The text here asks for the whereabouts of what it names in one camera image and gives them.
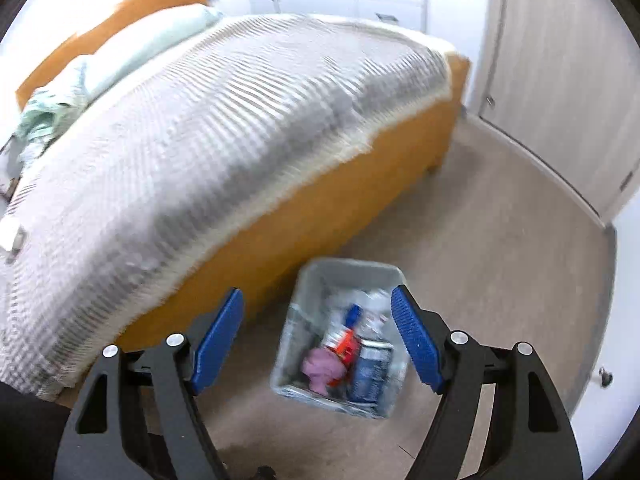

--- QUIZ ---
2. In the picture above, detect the pale yellow mattress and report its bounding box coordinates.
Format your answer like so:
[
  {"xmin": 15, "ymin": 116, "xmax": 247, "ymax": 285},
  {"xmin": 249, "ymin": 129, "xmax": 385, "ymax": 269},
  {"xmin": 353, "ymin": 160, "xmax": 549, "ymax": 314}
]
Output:
[{"xmin": 425, "ymin": 35, "xmax": 459, "ymax": 60}]

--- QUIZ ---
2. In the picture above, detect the wooden bed frame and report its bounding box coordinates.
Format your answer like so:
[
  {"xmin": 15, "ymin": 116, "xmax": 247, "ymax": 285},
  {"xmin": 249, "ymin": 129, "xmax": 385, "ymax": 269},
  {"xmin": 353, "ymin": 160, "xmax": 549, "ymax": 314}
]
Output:
[{"xmin": 15, "ymin": 0, "xmax": 471, "ymax": 396}]

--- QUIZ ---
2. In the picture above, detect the green floral quilt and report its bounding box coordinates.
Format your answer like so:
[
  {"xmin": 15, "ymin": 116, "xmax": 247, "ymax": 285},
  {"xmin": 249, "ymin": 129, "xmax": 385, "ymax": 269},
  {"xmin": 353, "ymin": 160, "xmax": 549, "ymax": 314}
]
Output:
[{"xmin": 10, "ymin": 67, "xmax": 89, "ymax": 162}]

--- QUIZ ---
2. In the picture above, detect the light wooden door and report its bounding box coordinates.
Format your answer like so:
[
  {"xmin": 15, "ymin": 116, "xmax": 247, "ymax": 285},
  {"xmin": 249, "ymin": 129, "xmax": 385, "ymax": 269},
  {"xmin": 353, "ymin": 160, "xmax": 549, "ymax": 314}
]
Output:
[{"xmin": 477, "ymin": 0, "xmax": 640, "ymax": 222}]

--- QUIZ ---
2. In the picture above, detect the grey plastic bin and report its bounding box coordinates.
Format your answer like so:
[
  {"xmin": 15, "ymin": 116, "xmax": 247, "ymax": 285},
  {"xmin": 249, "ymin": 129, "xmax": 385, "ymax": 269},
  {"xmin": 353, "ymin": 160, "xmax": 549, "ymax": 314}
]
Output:
[{"xmin": 270, "ymin": 257, "xmax": 412, "ymax": 420}]

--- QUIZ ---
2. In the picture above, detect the red and dark snack wrapper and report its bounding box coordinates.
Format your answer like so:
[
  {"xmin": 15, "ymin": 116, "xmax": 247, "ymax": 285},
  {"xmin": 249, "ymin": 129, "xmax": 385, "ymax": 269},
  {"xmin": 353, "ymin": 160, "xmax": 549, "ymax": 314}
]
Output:
[{"xmin": 322, "ymin": 327, "xmax": 362, "ymax": 364}]

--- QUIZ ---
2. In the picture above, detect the purple cloth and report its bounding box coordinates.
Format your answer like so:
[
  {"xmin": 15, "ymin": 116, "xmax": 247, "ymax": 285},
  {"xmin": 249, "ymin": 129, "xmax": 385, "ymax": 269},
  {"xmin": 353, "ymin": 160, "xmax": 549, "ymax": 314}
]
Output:
[{"xmin": 301, "ymin": 349, "xmax": 349, "ymax": 395}]

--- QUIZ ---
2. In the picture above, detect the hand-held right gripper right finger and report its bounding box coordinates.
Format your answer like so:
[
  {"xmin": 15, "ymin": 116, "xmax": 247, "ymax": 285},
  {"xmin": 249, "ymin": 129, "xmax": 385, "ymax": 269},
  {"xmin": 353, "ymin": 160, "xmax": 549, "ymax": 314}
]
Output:
[{"xmin": 390, "ymin": 284, "xmax": 583, "ymax": 480}]

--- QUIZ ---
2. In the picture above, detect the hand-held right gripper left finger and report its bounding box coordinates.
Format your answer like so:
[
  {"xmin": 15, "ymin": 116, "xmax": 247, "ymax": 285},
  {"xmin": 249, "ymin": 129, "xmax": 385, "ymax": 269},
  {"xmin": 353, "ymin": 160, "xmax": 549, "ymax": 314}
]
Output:
[{"xmin": 52, "ymin": 287, "xmax": 246, "ymax": 480}]

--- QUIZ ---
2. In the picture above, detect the light blue pillow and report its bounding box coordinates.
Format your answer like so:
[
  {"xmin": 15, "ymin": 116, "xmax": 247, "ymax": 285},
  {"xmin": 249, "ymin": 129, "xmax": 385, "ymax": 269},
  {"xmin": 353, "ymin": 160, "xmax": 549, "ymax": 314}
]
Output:
[{"xmin": 75, "ymin": 4, "xmax": 224, "ymax": 101}]

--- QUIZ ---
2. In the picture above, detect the dark blue snack packet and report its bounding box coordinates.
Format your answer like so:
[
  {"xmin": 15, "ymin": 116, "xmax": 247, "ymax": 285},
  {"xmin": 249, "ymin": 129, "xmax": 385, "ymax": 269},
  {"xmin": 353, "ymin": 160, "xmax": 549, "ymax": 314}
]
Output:
[{"xmin": 349, "ymin": 341, "xmax": 394, "ymax": 404}]

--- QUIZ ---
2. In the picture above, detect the small white box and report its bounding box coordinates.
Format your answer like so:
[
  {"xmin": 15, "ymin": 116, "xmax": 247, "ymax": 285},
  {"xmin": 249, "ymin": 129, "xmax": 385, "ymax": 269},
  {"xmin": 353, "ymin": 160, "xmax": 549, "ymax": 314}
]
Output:
[{"xmin": 0, "ymin": 220, "xmax": 27, "ymax": 260}]

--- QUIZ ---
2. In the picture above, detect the brown checked blanket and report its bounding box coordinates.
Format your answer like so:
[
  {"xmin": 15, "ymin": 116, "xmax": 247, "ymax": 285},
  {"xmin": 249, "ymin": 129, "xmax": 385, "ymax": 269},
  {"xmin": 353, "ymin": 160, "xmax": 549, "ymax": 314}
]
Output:
[{"xmin": 0, "ymin": 12, "xmax": 451, "ymax": 401}]

